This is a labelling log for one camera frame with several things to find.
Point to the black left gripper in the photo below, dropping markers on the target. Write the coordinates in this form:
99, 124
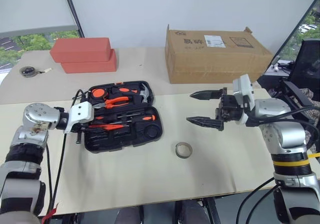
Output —
79, 131

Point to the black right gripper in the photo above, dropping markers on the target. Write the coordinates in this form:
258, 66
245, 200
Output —
228, 108

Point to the orange black utility knife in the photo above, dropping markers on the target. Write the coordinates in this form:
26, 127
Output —
110, 127

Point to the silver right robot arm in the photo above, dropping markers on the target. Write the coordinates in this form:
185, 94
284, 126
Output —
287, 133

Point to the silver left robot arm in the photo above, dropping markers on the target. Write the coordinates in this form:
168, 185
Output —
27, 138

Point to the black tool case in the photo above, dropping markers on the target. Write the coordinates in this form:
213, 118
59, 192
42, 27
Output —
147, 133

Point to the orange black tape measure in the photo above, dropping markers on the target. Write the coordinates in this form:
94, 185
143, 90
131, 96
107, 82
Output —
98, 93

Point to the brown cardboard box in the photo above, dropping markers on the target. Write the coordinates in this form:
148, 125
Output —
215, 61

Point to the grey tape roll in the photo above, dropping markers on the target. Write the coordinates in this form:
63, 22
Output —
183, 154

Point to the red rectangular box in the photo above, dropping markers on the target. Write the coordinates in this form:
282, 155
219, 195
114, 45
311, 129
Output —
80, 47
90, 67

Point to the small white device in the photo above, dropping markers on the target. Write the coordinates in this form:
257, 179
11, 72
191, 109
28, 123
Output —
275, 64

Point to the dark rounded shape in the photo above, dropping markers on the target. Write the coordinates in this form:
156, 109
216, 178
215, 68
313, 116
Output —
127, 215

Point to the black office chair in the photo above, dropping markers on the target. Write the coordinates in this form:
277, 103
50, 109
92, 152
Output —
307, 66

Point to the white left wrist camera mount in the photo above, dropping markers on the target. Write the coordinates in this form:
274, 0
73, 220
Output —
81, 112

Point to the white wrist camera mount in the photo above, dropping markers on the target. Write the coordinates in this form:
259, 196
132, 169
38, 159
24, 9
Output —
243, 88
81, 112

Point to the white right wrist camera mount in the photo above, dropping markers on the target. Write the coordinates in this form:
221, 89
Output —
243, 88

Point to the black window frame post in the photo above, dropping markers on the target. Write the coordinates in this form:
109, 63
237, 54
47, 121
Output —
72, 11

